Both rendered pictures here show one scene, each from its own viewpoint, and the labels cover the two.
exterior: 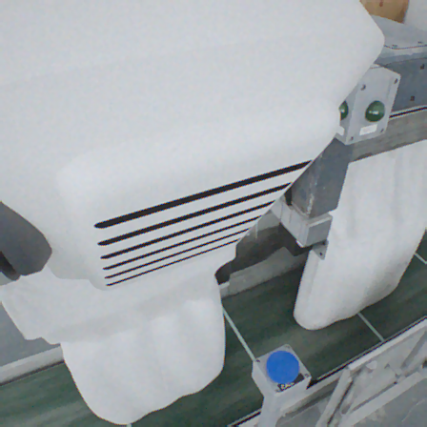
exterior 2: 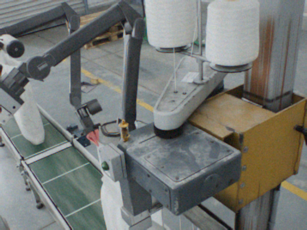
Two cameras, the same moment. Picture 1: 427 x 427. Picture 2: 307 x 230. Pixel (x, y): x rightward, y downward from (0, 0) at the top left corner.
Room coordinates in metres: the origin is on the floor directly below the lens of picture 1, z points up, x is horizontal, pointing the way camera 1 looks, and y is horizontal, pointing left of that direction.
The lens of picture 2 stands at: (0.50, -1.04, 1.89)
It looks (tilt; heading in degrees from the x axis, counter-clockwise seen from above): 32 degrees down; 91
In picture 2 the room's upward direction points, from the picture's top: 10 degrees counter-clockwise
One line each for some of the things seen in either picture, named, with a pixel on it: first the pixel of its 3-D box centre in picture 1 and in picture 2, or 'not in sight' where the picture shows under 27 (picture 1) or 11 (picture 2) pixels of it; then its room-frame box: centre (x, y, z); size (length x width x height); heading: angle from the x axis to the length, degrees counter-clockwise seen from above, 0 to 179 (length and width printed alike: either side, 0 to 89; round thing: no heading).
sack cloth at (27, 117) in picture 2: not in sight; (21, 98); (-0.25, 1.71, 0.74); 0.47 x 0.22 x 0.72; 114
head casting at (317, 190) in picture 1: (341, 99); (175, 178); (0.66, -0.24, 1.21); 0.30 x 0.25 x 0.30; 116
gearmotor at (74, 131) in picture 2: not in sight; (75, 134); (0.14, 1.63, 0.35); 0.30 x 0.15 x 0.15; 116
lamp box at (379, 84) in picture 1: (361, 104); (113, 162); (0.48, -0.20, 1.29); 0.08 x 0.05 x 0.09; 116
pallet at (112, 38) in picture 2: not in sight; (104, 34); (0.59, 5.89, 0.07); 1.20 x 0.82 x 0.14; 24
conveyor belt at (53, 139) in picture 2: not in sight; (12, 111); (-0.57, 2.36, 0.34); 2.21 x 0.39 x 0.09; 116
